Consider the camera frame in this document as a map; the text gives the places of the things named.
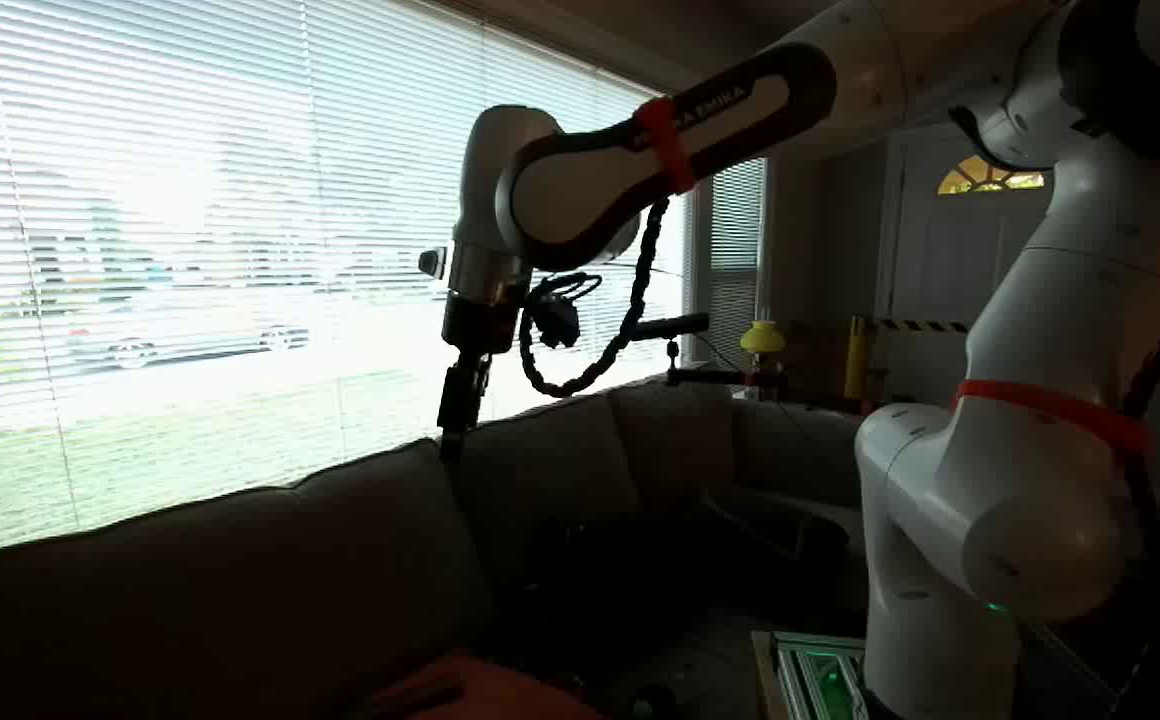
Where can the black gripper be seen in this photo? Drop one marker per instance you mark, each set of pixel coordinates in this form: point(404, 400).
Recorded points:
point(481, 325)

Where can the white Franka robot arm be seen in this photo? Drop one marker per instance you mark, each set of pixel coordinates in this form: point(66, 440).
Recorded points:
point(1021, 495)

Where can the green-lit robot base platform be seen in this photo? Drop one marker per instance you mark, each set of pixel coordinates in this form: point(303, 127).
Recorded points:
point(814, 674)

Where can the brown fabric couch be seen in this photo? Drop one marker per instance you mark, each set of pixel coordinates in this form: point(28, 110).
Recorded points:
point(272, 572)

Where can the orange pillow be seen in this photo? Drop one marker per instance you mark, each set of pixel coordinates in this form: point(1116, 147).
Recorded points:
point(475, 688)

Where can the silver parked car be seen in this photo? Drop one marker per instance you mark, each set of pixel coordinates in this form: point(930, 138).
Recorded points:
point(180, 334)

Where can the large white window blinds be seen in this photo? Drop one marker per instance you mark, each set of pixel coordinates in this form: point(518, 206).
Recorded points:
point(205, 241)

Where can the small yellow lamp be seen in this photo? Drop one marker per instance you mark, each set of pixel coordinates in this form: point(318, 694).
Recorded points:
point(767, 336)

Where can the narrow side window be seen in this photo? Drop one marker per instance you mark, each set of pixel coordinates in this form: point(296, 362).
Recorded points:
point(736, 255)

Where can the black camera on stand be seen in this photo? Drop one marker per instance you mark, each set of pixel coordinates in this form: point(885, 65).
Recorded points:
point(671, 325)

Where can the yellow post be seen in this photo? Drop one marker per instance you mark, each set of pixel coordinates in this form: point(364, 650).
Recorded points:
point(856, 362)

